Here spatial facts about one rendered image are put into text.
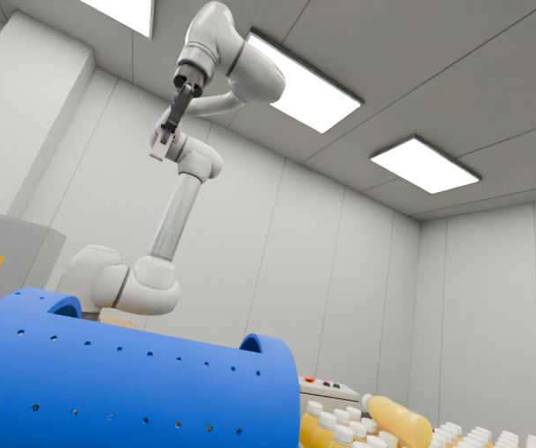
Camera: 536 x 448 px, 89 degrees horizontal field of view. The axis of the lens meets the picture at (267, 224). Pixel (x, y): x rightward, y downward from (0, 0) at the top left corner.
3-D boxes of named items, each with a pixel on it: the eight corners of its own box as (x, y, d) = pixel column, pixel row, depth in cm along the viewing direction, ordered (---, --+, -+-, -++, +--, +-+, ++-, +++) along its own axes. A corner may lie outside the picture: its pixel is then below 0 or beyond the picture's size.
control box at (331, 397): (282, 408, 86) (289, 372, 89) (338, 416, 91) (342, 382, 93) (294, 423, 77) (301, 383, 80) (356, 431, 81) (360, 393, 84)
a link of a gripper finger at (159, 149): (173, 135, 65) (174, 134, 65) (162, 161, 64) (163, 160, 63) (161, 129, 64) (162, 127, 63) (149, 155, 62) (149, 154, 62)
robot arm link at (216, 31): (186, 29, 63) (236, 64, 69) (209, -19, 67) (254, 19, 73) (177, 57, 73) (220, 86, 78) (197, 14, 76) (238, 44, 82)
